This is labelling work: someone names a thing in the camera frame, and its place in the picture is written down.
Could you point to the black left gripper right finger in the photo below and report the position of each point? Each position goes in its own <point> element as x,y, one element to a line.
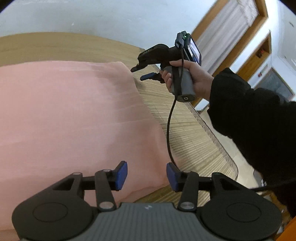
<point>225,208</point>

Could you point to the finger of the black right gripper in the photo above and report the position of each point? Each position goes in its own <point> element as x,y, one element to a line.
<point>153,76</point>
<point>140,66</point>

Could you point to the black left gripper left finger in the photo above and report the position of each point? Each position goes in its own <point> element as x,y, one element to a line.
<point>67,208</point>

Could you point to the pink sheer fabric sheet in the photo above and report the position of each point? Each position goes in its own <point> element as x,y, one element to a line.
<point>61,117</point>

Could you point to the black sleeved right forearm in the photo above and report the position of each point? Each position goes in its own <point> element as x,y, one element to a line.
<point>262,125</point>

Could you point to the person's right hand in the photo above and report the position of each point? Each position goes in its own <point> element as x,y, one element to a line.
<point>202,80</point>

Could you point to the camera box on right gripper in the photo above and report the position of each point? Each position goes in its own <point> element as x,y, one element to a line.
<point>185,42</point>

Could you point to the wooden door frame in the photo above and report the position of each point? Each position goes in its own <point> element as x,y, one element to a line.
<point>217,8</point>

